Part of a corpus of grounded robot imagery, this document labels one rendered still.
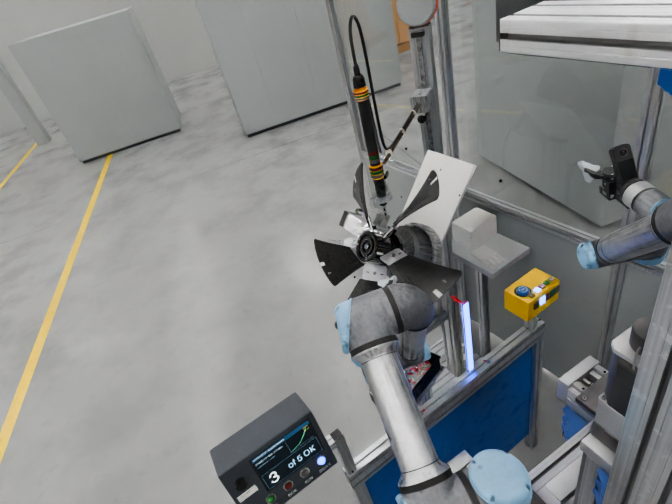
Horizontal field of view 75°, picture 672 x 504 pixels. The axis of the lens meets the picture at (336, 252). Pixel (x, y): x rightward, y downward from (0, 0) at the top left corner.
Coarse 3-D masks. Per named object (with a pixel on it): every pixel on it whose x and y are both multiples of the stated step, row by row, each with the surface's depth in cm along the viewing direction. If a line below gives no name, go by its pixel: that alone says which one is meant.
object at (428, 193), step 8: (432, 176) 156; (424, 184) 160; (432, 184) 151; (424, 192) 152; (432, 192) 147; (416, 200) 154; (424, 200) 148; (432, 200) 144; (408, 208) 156; (416, 208) 150; (400, 216) 159
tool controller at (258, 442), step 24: (288, 408) 113; (240, 432) 112; (264, 432) 109; (288, 432) 107; (312, 432) 110; (216, 456) 107; (240, 456) 104; (264, 456) 105; (288, 456) 108; (312, 456) 112; (240, 480) 103; (312, 480) 113
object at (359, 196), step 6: (360, 168) 174; (360, 174) 174; (354, 180) 185; (360, 180) 175; (360, 186) 175; (354, 192) 189; (360, 192) 176; (354, 198) 192; (360, 198) 177; (360, 204) 184; (366, 210) 170; (366, 216) 172
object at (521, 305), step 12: (528, 276) 154; (540, 276) 152; (552, 276) 151; (516, 288) 150; (540, 288) 148; (552, 288) 148; (504, 300) 154; (516, 300) 148; (528, 300) 145; (552, 300) 152; (516, 312) 152; (528, 312) 146
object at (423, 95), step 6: (420, 90) 184; (426, 90) 182; (414, 96) 180; (420, 96) 179; (426, 96) 178; (414, 102) 181; (420, 102) 180; (426, 102) 179; (432, 102) 186; (420, 108) 182; (426, 108) 181
